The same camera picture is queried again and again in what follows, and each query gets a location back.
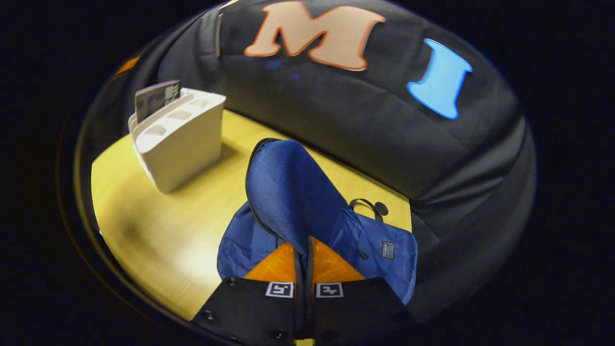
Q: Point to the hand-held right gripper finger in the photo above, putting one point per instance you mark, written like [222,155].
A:
[300,298]
[311,298]

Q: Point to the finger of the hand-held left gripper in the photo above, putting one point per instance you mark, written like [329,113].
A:
[127,65]

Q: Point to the white plastic bookshelf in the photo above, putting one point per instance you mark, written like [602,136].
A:
[187,144]

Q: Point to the blue schoolbag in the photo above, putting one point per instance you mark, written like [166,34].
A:
[293,192]

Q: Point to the black round desk grommet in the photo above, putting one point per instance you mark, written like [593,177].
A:
[381,208]

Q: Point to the black backdrop cloth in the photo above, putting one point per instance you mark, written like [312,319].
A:
[360,120]

